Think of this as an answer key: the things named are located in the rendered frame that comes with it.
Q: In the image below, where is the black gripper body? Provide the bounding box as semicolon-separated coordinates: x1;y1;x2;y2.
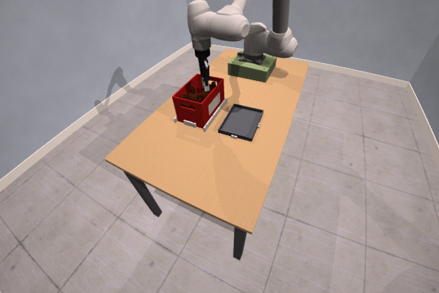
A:
195;48;210;67

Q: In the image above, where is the red bottle crate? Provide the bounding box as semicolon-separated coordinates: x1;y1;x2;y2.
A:
172;74;224;128

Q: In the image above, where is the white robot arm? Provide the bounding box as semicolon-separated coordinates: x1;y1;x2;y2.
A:
187;0;298;65

